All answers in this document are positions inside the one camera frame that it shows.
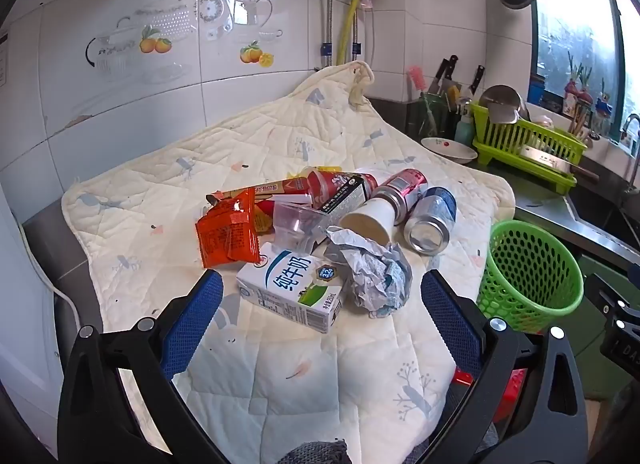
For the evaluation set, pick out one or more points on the white paper cup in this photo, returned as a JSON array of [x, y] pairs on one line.
[[372, 216]]

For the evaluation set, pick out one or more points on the paper ball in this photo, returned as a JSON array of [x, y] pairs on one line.
[[370, 269]]

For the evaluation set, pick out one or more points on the green glass jar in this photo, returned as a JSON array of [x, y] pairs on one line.
[[434, 116]]

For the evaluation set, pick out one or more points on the person's left hand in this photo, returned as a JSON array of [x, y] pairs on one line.
[[315, 453]]

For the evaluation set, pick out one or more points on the white bowl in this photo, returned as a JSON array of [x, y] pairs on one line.
[[447, 149]]

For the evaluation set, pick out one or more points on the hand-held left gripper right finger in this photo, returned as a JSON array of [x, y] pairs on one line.
[[450, 319]]

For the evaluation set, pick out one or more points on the yellow transparent wrapper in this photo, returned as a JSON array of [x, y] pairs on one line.
[[327, 169]]

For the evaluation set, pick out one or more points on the blue drink can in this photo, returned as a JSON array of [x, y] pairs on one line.
[[435, 209]]

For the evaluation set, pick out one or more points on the cream quilted mat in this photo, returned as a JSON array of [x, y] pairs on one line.
[[200, 143]]

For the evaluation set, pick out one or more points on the clear plastic cup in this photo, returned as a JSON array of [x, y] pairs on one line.
[[295, 219]]

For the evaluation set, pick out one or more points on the green dish rack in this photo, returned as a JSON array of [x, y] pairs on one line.
[[530, 143]]

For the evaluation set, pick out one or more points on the pink bottle brush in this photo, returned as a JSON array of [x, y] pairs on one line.
[[415, 77]]

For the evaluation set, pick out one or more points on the red plastic stool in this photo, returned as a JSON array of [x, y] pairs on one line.
[[510, 389]]

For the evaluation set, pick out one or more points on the red drink can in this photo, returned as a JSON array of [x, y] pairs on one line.
[[405, 186]]

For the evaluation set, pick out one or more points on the orange snack packet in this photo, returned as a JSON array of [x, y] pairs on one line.
[[225, 239]]

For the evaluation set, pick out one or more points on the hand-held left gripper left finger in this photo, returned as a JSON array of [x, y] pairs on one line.
[[195, 314]]

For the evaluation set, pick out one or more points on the green perforated plastic basket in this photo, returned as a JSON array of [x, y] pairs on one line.
[[545, 294]]

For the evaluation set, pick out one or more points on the stainless steel sink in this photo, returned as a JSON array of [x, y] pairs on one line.
[[610, 224]]

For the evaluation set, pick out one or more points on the black carton box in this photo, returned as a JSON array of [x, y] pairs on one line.
[[345, 196]]

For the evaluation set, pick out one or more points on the windowsill plant pot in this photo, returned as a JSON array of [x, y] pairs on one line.
[[580, 93]]

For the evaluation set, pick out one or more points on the teal bottle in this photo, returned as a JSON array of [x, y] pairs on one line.
[[465, 129]]

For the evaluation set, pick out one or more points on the steel faucet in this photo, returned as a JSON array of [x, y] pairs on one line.
[[631, 153]]

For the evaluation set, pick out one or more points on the white milk carton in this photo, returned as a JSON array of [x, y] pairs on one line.
[[280, 284]]

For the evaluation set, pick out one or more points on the red yellow drink bottle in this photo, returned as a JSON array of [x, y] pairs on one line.
[[270, 189]]

